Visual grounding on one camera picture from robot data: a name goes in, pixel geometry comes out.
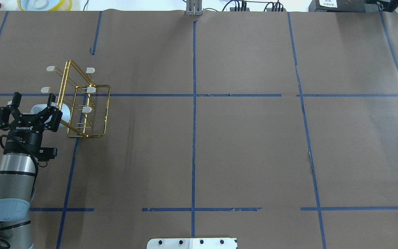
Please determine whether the aluminium frame post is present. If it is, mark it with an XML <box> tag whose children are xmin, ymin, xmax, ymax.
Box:
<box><xmin>184</xmin><ymin>0</ymin><xmax>203</xmax><ymax>16</ymax></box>

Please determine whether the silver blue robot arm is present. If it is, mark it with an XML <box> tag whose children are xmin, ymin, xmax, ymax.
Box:
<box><xmin>0</xmin><ymin>92</ymin><xmax>63</xmax><ymax>249</ymax></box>

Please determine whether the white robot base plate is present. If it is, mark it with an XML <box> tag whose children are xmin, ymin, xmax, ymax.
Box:
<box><xmin>146</xmin><ymin>237</ymin><xmax>238</xmax><ymax>249</ymax></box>

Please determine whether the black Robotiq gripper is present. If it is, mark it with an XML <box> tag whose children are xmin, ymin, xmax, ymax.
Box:
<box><xmin>0</xmin><ymin>92</ymin><xmax>63</xmax><ymax>155</ymax></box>

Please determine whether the black power strip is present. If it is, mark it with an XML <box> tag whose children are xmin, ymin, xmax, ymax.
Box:
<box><xmin>222</xmin><ymin>0</ymin><xmax>286</xmax><ymax>12</ymax></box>

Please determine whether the light blue plastic cup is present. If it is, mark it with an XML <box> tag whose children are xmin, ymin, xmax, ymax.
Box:
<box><xmin>30</xmin><ymin>103</ymin><xmax>71</xmax><ymax>124</ymax></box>

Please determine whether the black equipment box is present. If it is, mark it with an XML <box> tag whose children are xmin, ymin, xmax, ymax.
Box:
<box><xmin>308</xmin><ymin>0</ymin><xmax>383</xmax><ymax>13</ymax></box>

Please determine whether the yellow rimmed bowl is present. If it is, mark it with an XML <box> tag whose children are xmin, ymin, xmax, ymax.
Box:
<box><xmin>17</xmin><ymin>0</ymin><xmax>73</xmax><ymax>11</ymax></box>

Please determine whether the gold wire cup holder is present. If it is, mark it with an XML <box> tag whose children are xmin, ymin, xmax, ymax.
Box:
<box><xmin>46</xmin><ymin>60</ymin><xmax>111</xmax><ymax>138</ymax></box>

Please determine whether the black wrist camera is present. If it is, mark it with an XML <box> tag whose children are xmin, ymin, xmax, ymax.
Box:
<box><xmin>37</xmin><ymin>148</ymin><xmax>57</xmax><ymax>162</ymax></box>

